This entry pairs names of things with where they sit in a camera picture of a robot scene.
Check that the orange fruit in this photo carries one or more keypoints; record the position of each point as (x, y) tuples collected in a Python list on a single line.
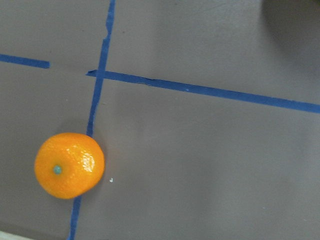
[(69, 164)]

